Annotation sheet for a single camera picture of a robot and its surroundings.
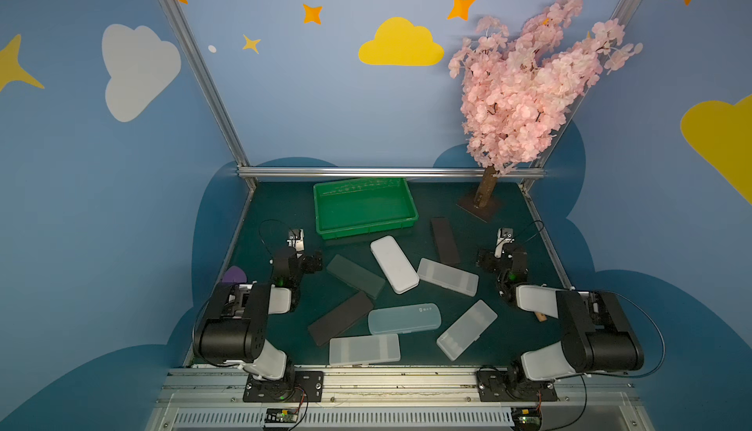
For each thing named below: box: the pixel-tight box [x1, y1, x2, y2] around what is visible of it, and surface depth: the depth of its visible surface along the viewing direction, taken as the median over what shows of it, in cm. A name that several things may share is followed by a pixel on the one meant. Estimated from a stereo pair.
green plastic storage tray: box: [313, 177, 420, 240], surface depth 117 cm
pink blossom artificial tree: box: [448, 0, 643, 223], surface depth 73 cm
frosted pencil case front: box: [329, 334, 401, 367], surface depth 80 cm
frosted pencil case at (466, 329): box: [435, 299, 499, 362], surface depth 85 cm
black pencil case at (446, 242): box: [430, 216, 461, 265], surface depth 105 cm
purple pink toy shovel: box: [221, 265, 248, 284], surface depth 98 cm
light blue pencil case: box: [367, 303, 442, 335], surface depth 87 cm
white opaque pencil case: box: [370, 235, 421, 295], surface depth 98 cm
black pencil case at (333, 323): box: [307, 290, 375, 347], surface depth 86 cm
